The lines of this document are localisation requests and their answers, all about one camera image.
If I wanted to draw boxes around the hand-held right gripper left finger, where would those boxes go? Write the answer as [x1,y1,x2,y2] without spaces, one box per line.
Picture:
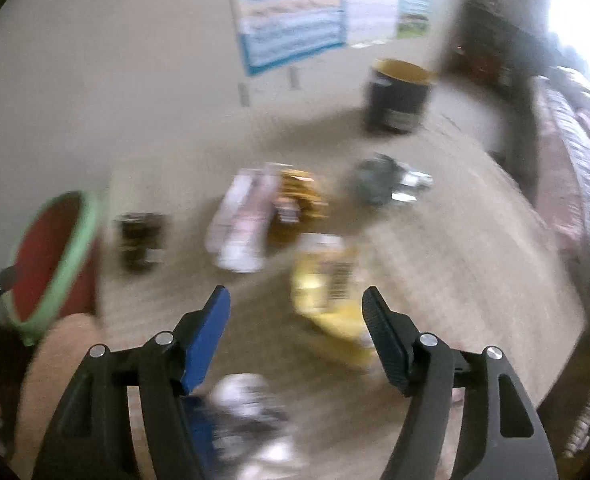
[32,285,232,480]

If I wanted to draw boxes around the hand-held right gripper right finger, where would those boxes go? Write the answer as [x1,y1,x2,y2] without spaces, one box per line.
[362,286,560,480]

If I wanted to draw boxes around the green bin with red inside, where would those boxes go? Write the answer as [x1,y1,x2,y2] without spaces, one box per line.
[2,191,107,346]

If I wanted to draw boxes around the pale yellow wrapper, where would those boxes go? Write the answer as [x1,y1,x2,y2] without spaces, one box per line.
[290,234,376,366]

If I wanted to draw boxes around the grey silver foil wrapper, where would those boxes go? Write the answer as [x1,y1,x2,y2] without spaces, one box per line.
[351,154,433,207]

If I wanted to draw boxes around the yellow gold snack packet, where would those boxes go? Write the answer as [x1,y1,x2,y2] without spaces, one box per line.
[267,169,331,246]

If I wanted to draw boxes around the white crumpled wrapper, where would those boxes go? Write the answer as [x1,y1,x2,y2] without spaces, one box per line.
[210,375,301,466]

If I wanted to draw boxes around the blue wrapper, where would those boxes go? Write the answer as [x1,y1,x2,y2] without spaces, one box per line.
[185,395,226,466]

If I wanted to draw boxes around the small brown carton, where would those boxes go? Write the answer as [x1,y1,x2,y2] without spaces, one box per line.
[115,212,167,272]

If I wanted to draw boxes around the grey white flat pack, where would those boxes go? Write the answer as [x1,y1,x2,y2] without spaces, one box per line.
[205,167,276,273]

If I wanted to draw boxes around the grey mug with yellow inside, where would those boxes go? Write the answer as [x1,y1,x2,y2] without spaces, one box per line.
[365,59,435,135]

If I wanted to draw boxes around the dark wooden shelf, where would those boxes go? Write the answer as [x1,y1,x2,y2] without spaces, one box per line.
[450,0,550,91]

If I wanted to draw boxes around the bright window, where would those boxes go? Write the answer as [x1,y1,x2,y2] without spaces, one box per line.
[545,0,590,91]

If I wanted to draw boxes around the blue bordered wall poster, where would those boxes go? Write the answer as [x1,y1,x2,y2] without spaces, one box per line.
[227,0,348,77]

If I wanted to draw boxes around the white wall poster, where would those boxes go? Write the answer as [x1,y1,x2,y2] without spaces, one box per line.
[342,0,406,48]

